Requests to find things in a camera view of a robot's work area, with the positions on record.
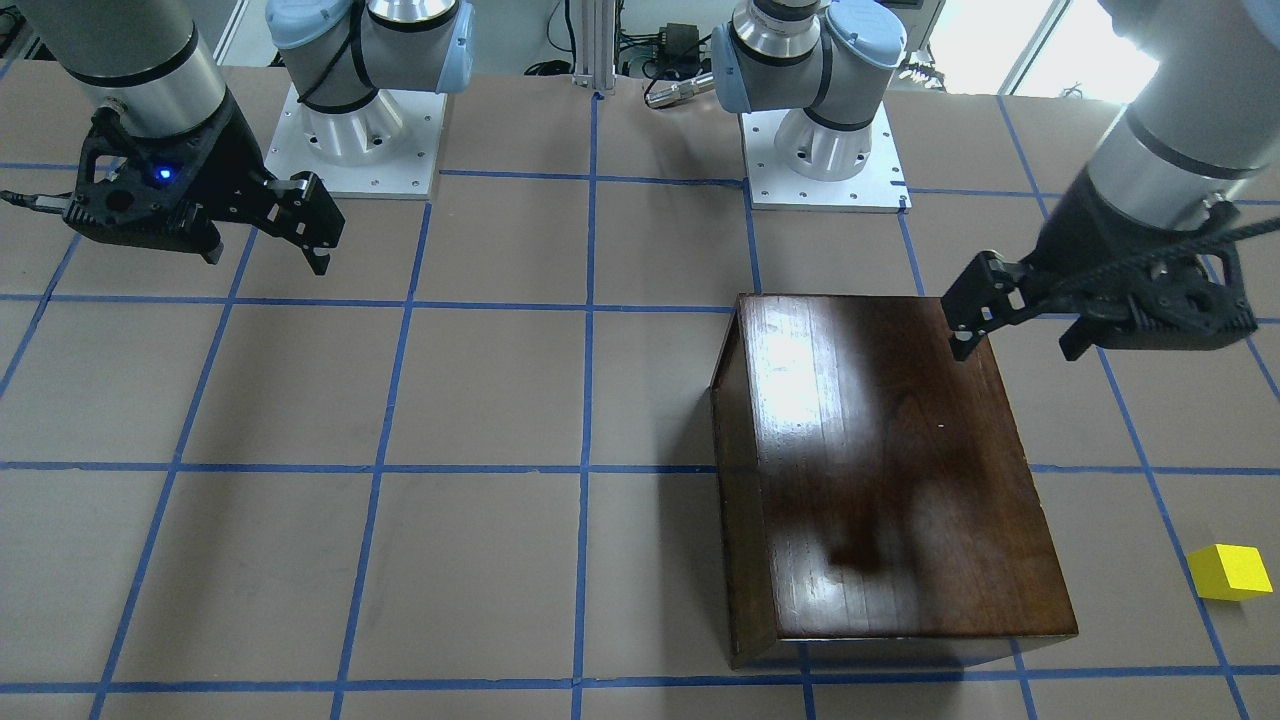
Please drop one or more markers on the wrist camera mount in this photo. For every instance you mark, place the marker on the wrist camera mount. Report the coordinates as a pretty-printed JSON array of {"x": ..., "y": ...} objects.
[
  {"x": 1186, "y": 295},
  {"x": 104, "y": 202}
]

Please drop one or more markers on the yellow cube block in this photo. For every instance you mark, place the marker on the yellow cube block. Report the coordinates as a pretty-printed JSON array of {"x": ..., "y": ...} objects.
[{"x": 1229, "y": 572}]

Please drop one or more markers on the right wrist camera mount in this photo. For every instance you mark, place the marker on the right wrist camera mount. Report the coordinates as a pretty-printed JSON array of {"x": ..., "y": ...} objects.
[{"x": 104, "y": 202}]

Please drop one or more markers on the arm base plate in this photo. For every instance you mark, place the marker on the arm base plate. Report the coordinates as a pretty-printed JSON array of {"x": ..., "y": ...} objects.
[
  {"x": 387, "y": 150},
  {"x": 794, "y": 164}
]

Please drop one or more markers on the black power adapter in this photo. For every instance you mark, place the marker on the black power adapter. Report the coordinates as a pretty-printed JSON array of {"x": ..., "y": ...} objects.
[{"x": 677, "y": 43}]

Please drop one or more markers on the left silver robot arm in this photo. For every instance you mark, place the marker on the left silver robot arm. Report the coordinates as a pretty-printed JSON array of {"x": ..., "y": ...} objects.
[{"x": 1199, "y": 132}]

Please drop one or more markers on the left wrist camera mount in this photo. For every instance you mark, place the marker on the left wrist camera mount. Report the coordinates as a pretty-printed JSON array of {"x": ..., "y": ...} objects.
[{"x": 1186, "y": 295}]

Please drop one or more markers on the dark wooden drawer cabinet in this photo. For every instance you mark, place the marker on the dark wooden drawer cabinet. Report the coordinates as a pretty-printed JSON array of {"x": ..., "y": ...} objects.
[{"x": 876, "y": 500}]

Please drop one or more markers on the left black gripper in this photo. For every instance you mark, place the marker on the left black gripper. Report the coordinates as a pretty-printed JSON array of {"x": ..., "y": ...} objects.
[{"x": 1085, "y": 232}]

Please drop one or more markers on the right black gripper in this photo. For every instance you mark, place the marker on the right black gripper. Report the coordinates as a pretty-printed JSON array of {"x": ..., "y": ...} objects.
[{"x": 228, "y": 150}]

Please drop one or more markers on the aluminium frame post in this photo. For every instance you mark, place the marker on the aluminium frame post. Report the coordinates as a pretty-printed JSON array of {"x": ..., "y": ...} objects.
[{"x": 594, "y": 27}]

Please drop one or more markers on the silver metal cylinder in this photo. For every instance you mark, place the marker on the silver metal cylinder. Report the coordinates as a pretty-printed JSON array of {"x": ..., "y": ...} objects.
[{"x": 679, "y": 91}]

